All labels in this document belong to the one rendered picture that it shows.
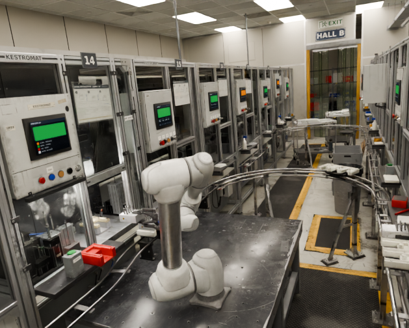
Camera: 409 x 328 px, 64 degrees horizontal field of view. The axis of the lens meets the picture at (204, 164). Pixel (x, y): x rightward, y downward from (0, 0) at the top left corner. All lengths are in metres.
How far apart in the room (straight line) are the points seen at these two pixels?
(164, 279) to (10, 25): 5.39
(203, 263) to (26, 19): 5.61
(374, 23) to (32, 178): 9.11
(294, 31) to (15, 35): 6.85
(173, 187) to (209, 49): 9.45
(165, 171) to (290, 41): 8.85
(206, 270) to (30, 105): 1.18
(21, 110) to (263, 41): 8.89
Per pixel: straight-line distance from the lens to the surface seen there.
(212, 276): 1.77
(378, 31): 9.88
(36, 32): 6.71
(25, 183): 1.76
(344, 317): 2.92
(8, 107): 1.72
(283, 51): 10.02
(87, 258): 1.96
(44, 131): 1.79
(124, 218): 2.14
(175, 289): 1.71
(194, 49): 10.89
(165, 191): 1.38
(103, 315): 1.96
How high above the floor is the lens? 1.81
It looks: 14 degrees down
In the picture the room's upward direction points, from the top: 5 degrees counter-clockwise
